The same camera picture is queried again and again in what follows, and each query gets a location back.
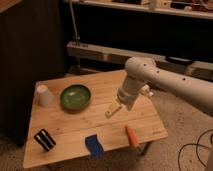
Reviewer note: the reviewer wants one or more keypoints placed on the wooden folding table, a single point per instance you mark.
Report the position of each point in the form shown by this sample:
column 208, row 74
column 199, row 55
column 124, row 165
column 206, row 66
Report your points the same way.
column 70, row 130

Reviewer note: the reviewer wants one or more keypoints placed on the black handle object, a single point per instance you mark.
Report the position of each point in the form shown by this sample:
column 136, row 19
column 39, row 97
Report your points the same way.
column 178, row 61

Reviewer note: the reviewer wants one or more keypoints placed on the upper wooden shelf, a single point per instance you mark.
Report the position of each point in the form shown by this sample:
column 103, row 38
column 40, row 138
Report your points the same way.
column 150, row 8

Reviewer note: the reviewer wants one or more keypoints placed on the black striped eraser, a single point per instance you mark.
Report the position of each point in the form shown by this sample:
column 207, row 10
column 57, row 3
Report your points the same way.
column 45, row 140

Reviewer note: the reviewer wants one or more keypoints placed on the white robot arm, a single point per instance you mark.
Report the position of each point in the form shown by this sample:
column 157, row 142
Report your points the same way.
column 141, row 71

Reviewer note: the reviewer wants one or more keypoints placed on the low white shelf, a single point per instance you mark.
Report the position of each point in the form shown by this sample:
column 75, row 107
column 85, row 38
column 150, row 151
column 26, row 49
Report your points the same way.
column 197, row 69

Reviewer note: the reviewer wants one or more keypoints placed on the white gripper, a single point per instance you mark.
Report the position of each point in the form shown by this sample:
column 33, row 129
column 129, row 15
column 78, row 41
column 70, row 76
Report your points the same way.
column 127, row 95

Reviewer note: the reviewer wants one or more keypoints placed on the metal lamp stand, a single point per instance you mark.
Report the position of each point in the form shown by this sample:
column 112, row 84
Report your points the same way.
column 76, row 35

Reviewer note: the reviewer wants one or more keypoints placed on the green ceramic bowl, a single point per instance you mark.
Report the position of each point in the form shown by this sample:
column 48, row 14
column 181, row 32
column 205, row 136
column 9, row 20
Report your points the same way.
column 75, row 97

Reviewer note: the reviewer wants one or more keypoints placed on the blue sponge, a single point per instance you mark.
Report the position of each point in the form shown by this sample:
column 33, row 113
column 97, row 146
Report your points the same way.
column 94, row 146

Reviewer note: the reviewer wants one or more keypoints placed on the orange carrot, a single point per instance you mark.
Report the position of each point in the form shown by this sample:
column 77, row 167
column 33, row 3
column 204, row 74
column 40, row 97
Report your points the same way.
column 131, row 137

